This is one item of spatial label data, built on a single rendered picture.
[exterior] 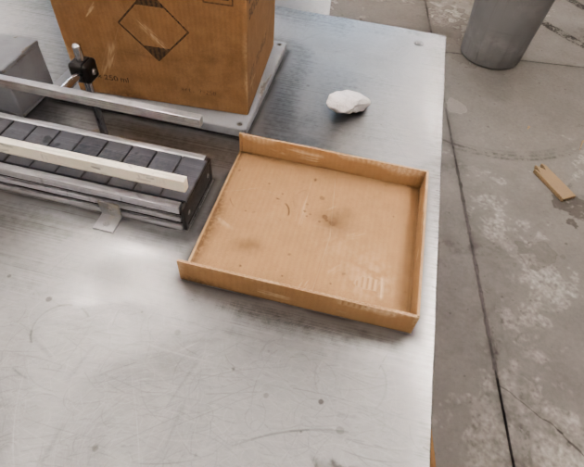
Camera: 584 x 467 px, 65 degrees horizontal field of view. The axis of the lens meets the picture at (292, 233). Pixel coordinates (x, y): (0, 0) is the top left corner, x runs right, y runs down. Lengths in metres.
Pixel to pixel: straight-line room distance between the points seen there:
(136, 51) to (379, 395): 0.62
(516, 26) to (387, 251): 2.26
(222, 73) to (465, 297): 1.22
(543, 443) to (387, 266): 1.05
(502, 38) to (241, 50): 2.21
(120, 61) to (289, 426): 0.61
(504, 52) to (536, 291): 1.47
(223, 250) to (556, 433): 1.24
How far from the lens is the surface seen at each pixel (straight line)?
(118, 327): 0.59
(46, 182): 0.71
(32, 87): 0.73
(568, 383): 1.72
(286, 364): 0.55
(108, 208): 0.68
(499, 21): 2.80
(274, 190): 0.70
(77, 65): 0.74
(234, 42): 0.74
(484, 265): 1.83
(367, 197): 0.71
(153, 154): 0.70
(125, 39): 0.81
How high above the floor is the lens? 1.34
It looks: 51 degrees down
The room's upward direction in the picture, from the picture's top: 6 degrees clockwise
